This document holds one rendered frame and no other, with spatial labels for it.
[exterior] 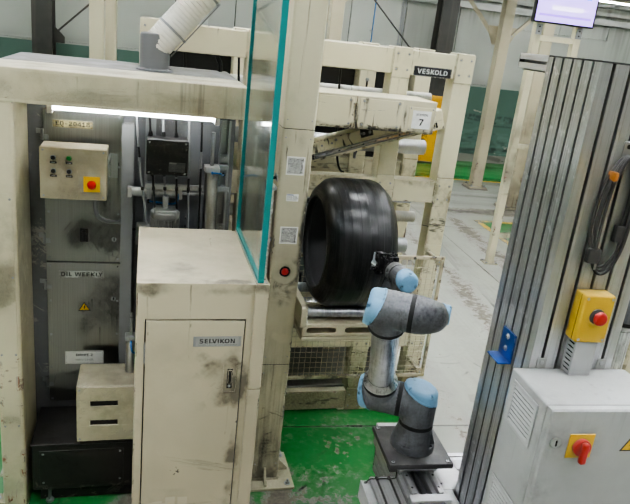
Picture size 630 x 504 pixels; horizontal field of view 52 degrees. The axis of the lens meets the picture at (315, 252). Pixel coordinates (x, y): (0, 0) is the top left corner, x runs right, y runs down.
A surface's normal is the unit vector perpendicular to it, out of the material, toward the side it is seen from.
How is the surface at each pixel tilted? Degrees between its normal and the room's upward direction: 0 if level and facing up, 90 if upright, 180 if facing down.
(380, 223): 54
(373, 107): 90
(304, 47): 90
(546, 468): 90
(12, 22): 90
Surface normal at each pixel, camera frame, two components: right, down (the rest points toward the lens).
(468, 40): 0.17, 0.33
